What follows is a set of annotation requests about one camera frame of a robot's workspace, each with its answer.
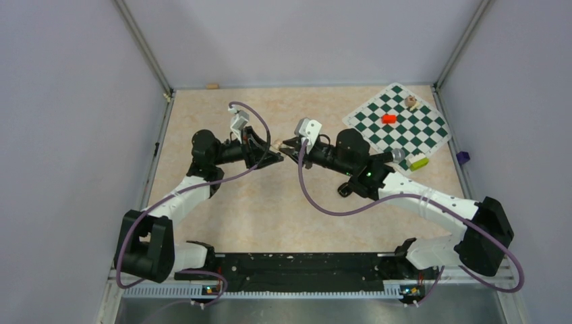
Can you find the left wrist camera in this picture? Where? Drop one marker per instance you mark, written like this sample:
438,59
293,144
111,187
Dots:
238,122

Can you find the white earbud charging case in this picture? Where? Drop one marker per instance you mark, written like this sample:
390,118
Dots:
276,145

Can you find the green white chessboard mat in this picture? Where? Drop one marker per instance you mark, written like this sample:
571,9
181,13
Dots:
423,130

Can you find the yellow green white block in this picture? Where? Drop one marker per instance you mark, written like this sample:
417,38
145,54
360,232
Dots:
417,161

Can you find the small beige figurine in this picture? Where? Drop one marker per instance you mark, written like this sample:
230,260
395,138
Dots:
411,103

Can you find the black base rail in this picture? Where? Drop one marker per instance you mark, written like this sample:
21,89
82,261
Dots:
310,272

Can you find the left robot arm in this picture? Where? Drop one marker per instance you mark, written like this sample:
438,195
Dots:
146,246

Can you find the purple object at right edge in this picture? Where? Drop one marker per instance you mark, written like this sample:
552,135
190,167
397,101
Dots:
463,157

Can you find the black microphone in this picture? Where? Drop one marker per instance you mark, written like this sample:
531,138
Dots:
396,155

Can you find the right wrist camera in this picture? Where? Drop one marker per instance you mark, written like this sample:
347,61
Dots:
309,130

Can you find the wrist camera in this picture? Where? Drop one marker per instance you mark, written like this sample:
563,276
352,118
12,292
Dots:
238,122
309,130

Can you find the black earbud case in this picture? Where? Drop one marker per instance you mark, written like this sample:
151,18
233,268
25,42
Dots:
344,190

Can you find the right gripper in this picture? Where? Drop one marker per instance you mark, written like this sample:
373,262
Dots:
296,143

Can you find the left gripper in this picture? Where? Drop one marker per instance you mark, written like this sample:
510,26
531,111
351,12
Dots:
254,150

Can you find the red block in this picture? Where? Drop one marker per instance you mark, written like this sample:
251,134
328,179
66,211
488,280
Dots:
389,119

